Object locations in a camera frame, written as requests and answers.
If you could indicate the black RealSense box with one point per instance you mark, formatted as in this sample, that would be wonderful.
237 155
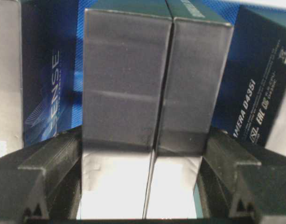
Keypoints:
253 87
152 72
37 64

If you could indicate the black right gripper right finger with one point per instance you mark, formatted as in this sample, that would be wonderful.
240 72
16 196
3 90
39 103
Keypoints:
240 181

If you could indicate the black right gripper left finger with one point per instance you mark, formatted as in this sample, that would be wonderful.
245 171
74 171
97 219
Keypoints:
42 181

